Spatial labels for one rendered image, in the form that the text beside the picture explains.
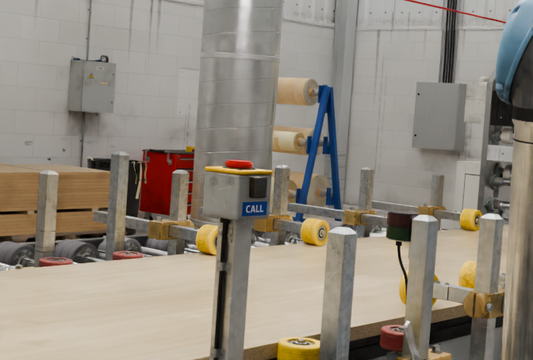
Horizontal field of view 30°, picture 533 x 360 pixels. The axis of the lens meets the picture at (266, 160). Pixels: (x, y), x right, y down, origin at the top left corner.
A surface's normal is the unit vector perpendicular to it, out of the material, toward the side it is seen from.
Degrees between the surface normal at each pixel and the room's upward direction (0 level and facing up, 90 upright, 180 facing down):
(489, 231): 90
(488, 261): 90
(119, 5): 90
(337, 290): 90
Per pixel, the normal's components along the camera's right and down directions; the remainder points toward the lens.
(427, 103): -0.67, 0.00
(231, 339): 0.75, 0.08
